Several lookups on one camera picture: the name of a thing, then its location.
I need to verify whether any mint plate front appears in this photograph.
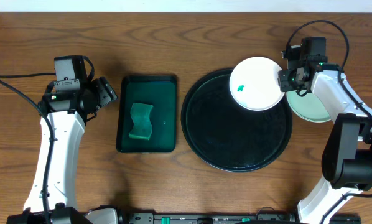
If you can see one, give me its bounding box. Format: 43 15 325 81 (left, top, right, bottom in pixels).
286 91 332 123

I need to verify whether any green sponge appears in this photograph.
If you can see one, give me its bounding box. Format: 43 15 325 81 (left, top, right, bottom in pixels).
128 103 153 141

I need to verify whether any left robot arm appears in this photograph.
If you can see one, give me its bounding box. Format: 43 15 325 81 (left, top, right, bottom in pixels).
7 77 118 223

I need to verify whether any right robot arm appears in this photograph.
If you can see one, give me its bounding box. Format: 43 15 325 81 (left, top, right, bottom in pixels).
278 57 372 223

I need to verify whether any black rectangular tray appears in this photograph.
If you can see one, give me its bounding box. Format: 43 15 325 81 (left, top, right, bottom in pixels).
116 75 177 153

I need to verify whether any black round tray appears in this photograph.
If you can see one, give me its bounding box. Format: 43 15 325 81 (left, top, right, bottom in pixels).
180 68 292 172

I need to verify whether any white plate with green stain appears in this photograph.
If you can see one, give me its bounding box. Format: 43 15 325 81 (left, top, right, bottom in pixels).
229 57 284 111

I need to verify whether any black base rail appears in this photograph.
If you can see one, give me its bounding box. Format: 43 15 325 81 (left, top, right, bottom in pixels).
86 203 362 224

